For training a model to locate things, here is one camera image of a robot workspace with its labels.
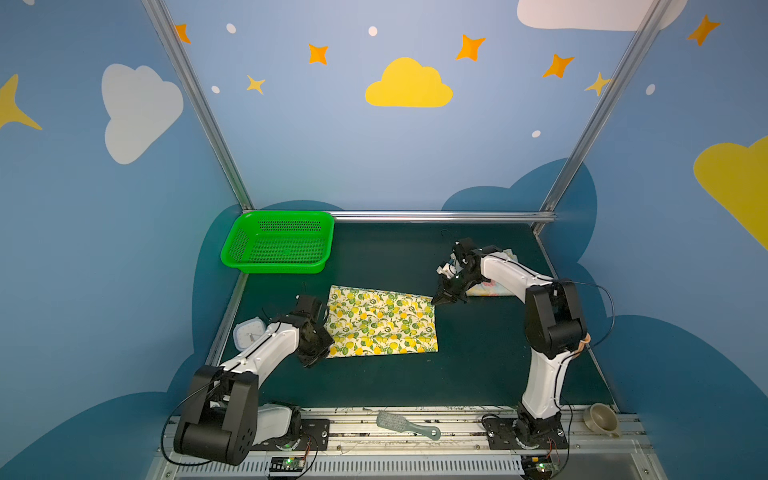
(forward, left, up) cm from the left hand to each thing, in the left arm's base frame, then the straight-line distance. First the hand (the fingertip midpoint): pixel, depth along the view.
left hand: (337, 348), depth 87 cm
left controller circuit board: (-28, +9, -2) cm, 30 cm away
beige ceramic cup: (-17, -71, 0) cm, 73 cm away
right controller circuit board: (-27, -52, -2) cm, 59 cm away
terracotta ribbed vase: (-10, -52, +32) cm, 62 cm away
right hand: (+15, -30, +5) cm, 34 cm away
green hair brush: (-19, -18, -1) cm, 26 cm away
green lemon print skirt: (+9, -8, -1) cm, 12 cm away
